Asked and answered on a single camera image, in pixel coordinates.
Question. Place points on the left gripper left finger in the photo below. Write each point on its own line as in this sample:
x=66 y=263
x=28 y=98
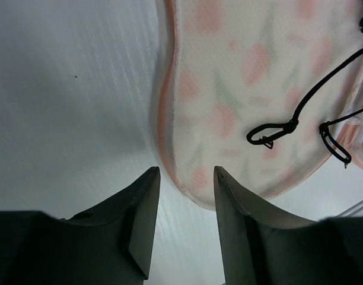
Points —
x=109 y=243

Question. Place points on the aluminium mounting rail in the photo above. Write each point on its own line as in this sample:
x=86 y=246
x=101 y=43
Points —
x=354 y=211

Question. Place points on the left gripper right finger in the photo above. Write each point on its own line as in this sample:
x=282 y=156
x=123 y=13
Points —
x=264 y=244

